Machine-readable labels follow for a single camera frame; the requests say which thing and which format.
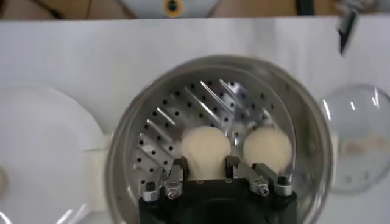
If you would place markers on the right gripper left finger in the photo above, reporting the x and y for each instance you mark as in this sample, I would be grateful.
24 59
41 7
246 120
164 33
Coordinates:
173 182

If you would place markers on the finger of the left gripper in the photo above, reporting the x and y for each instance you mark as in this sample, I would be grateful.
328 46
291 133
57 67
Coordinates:
347 30

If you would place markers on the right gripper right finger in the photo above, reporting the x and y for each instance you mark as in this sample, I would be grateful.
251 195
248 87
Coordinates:
259 179

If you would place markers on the white steamed baozi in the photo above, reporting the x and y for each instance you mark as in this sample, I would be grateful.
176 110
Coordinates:
267 149
205 149

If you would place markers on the perforated steel steamer basket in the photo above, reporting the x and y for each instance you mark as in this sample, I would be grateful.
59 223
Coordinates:
189 100

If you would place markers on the glass pot lid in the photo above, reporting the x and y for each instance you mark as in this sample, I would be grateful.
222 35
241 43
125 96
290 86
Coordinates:
359 128

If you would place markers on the white round plate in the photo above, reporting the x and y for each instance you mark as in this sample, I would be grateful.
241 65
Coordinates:
45 146

